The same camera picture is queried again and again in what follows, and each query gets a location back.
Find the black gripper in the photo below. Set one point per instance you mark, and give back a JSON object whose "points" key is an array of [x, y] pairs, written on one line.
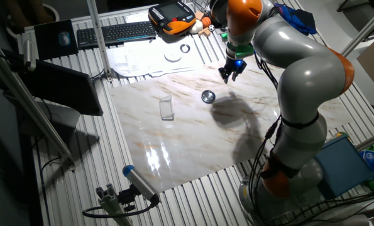
{"points": [[235, 67]]}

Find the round metal plate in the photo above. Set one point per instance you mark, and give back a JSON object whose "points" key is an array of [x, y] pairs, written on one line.
{"points": [[208, 96]]}

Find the silver orange robot arm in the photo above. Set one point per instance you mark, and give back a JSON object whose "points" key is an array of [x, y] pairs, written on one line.
{"points": [[300, 62]]}

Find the light wooden block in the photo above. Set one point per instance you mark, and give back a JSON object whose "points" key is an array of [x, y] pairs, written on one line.
{"points": [[205, 32], [200, 15]]}

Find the mini soccer ball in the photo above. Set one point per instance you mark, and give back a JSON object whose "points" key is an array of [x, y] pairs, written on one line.
{"points": [[212, 28]]}

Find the small shiny metal dish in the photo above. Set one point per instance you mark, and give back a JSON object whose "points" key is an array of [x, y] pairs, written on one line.
{"points": [[180, 48]]}

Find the orange toy basketball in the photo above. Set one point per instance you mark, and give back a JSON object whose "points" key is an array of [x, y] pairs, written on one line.
{"points": [[206, 22]]}

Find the white egg shaped ball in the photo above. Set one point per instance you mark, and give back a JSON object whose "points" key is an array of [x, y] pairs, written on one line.
{"points": [[195, 27]]}

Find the white ceramic dish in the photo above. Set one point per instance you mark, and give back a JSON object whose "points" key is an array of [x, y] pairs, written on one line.
{"points": [[173, 57]]}

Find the black filament spool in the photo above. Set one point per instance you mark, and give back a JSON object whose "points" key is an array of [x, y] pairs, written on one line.
{"points": [[216, 12]]}

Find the clear plastic box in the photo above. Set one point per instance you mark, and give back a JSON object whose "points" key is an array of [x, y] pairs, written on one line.
{"points": [[167, 108]]}

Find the marble pattern board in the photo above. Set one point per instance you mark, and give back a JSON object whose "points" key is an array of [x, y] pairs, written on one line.
{"points": [[190, 141]]}

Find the orange black teach pendant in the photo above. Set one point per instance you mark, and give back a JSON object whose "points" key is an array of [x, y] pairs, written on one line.
{"points": [[172, 17]]}

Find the blue cloth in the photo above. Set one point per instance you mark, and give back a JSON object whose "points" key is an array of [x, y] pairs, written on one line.
{"points": [[296, 19]]}

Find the printed paper sheets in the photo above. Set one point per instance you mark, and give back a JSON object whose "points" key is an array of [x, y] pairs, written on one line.
{"points": [[136, 59]]}

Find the black keyboard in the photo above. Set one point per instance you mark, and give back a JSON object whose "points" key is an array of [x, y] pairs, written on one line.
{"points": [[117, 34]]}

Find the blue box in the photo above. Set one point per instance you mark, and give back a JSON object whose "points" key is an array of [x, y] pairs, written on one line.
{"points": [[344, 166]]}

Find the blue white packet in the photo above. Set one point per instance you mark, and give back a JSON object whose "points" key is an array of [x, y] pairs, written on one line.
{"points": [[369, 158]]}

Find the black monitor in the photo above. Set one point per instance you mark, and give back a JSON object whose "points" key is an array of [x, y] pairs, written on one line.
{"points": [[64, 88]]}

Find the grey computer mouse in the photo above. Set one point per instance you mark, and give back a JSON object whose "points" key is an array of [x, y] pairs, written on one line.
{"points": [[64, 38]]}

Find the black mouse pad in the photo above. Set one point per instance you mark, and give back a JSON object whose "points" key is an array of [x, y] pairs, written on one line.
{"points": [[48, 44]]}

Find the aluminium frame post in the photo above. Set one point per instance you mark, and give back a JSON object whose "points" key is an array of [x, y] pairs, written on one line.
{"points": [[98, 37], [366, 29]]}

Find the silver camera blue cap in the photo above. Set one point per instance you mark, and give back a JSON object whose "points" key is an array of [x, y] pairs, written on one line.
{"points": [[139, 182]]}

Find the aluminium frame bar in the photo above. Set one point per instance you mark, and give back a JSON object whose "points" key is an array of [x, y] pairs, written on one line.
{"points": [[372, 140], [32, 110]]}

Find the aluminium camera mount profile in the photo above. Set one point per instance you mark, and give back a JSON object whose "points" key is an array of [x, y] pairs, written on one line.
{"points": [[111, 204]]}

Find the silver camera on frame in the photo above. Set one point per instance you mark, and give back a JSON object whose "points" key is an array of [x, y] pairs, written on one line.
{"points": [[29, 55]]}

